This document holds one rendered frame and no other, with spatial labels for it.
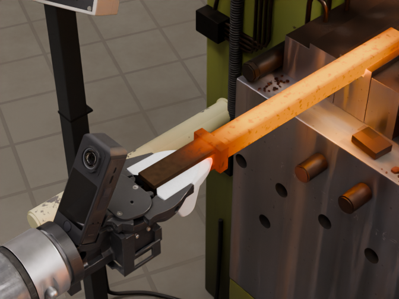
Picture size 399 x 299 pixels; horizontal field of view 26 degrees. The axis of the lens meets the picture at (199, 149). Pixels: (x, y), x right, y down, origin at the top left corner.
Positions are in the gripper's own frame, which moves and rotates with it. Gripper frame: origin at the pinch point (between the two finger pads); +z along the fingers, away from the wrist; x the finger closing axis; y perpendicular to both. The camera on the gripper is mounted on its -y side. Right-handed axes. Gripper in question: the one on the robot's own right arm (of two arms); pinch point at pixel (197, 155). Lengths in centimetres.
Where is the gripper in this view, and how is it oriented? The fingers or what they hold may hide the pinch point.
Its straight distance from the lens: 98.3
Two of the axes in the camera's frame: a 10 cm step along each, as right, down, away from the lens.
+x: 6.7, 5.0, -5.5
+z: 7.4, -4.4, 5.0
